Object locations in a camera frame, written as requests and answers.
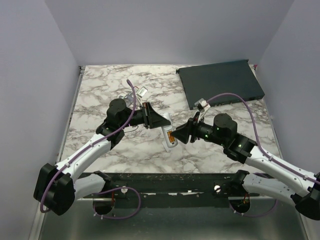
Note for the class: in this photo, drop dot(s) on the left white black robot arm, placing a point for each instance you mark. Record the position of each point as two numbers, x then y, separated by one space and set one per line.
59 185

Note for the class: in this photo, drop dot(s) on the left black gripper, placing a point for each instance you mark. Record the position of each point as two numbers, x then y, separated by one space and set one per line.
151 119

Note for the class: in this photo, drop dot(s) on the dark green flat electronics box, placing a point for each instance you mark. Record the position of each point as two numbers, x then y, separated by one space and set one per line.
207 81

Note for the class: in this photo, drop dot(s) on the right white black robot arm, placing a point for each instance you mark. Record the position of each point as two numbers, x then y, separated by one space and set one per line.
288 183

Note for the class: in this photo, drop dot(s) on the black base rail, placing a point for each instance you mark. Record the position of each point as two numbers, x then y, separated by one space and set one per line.
172 190

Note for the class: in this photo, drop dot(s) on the white remote control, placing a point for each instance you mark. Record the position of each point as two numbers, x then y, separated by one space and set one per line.
167 128

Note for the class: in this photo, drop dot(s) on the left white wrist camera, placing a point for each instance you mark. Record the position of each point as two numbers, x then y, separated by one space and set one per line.
140 94

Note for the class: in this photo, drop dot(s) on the white battery compartment cover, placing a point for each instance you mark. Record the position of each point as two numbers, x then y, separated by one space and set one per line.
167 149

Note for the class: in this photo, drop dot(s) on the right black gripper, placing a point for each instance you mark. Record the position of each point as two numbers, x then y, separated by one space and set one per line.
190 128

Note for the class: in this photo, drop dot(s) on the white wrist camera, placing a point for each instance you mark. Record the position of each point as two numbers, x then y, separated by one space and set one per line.
203 106
140 94

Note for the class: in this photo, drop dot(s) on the orange battery mid table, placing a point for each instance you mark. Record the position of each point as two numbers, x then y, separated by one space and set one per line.
170 137

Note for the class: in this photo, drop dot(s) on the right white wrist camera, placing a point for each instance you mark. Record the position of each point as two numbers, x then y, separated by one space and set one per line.
203 106

